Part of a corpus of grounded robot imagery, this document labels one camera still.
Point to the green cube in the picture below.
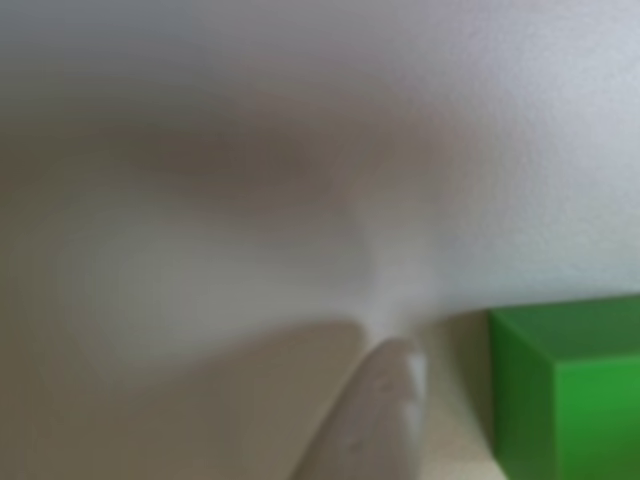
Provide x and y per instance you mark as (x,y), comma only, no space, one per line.
(590,400)

